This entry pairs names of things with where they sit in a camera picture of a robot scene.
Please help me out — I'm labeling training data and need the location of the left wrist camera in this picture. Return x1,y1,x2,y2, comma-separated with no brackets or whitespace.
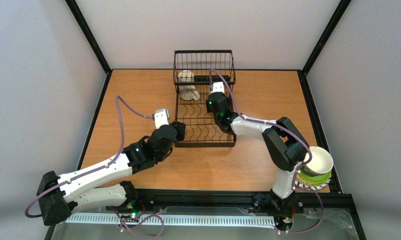
153,108,170,129

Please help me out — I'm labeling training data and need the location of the black enclosure frame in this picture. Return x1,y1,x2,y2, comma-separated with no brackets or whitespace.
66,0,366,240

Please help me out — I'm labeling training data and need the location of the white slotted cable duct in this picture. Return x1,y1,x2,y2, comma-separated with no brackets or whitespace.
65,212,275,229

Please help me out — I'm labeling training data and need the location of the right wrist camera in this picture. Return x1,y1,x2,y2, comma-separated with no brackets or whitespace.
209,82,225,94

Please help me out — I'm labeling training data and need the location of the black wire dish rack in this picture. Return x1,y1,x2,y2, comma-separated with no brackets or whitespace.
173,49,236,148

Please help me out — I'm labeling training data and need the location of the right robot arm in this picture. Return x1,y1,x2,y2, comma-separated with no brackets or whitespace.
206,92,312,200

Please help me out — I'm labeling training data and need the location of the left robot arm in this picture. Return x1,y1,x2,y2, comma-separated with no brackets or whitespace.
36,121,186,226

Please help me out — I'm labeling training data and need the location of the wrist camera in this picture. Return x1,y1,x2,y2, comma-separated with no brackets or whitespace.
153,108,170,129
209,82,225,94

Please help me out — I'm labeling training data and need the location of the white bowl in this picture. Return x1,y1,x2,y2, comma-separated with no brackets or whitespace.
302,146,334,176

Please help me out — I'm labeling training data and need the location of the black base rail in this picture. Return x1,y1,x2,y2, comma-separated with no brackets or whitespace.
136,188,355,212

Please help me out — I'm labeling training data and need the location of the white floral mug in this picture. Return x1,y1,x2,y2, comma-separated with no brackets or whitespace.
177,70,201,101

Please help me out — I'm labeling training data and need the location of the green striped plate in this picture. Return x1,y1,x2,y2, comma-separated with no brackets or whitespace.
295,171,332,191

